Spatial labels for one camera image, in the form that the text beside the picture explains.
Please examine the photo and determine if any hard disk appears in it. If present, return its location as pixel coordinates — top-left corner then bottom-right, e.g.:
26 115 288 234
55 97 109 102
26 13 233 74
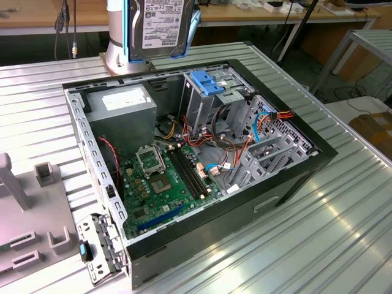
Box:
123 0 197 64

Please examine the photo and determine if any metal disk bay cage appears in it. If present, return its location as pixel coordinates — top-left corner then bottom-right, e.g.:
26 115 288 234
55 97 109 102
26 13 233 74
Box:
228 94 319 189

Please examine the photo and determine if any black RAM slot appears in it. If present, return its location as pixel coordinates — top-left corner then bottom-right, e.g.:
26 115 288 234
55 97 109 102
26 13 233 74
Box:
176 146 213 194
167 149 205 198

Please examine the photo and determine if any metal optical bay cage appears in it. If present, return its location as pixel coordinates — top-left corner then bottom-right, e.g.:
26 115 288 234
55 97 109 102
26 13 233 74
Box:
179 66 255 135

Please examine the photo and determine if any CPU socket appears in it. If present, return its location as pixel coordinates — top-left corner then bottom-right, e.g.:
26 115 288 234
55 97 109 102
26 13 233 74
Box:
149 173 172 194

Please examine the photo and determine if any metal socket cover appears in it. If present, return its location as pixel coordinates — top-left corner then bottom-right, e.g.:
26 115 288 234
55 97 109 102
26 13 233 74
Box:
135 146 167 177

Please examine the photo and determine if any blue plastic bay latch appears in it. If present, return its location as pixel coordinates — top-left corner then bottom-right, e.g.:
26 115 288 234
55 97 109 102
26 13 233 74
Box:
189 70 226 96

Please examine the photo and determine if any green motherboard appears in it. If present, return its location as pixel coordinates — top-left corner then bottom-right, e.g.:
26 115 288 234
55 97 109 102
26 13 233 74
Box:
118 143 223 239

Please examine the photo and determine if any grey power supply unit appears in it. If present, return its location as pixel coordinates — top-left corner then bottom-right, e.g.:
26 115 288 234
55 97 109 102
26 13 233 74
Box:
83 84 159 157

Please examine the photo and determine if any blue expansion slot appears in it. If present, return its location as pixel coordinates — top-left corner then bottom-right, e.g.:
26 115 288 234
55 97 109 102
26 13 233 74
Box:
137 203 187 232

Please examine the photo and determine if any black open PC case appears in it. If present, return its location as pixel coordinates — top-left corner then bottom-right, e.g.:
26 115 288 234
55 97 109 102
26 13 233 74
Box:
62 58 339 290

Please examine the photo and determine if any grey parts rack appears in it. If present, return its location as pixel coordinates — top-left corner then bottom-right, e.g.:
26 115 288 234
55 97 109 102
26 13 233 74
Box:
0 152 80 282

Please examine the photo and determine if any white low table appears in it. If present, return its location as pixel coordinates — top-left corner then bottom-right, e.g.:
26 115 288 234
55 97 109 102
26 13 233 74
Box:
324 96 392 123

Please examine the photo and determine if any black slanted pole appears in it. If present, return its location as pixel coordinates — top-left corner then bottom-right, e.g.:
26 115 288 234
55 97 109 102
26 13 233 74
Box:
301 0 319 24

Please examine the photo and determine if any brown cardboard box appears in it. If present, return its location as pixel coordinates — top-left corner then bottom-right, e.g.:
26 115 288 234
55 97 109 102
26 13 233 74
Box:
349 111 392 157

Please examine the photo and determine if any orange red wire bundle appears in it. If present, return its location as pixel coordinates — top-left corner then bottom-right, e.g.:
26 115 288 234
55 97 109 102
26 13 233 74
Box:
182 115 255 172

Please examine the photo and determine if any grey black cable bundle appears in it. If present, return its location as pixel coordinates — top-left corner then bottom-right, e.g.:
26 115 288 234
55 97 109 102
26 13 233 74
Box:
211 104 246 148

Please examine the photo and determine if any yellow black wire bundle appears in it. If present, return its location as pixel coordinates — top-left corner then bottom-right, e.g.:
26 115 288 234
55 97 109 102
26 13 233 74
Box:
154 115 178 140

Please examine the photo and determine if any long blue data wire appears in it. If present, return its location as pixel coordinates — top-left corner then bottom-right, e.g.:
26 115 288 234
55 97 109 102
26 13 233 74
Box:
252 104 273 143

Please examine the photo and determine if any red black fan wire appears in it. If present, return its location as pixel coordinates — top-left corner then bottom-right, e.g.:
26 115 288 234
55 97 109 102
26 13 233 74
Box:
97 137 121 184

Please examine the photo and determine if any silver rear slot bracket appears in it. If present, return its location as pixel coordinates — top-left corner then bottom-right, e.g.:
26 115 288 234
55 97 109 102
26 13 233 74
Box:
75 213 129 287

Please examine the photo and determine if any blue black bracket latch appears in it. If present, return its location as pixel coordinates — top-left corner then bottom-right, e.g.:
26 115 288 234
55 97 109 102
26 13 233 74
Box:
78 239 94 263

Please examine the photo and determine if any grey metal frame table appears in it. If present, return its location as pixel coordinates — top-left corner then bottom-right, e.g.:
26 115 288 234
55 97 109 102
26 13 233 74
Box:
311 29 392 96

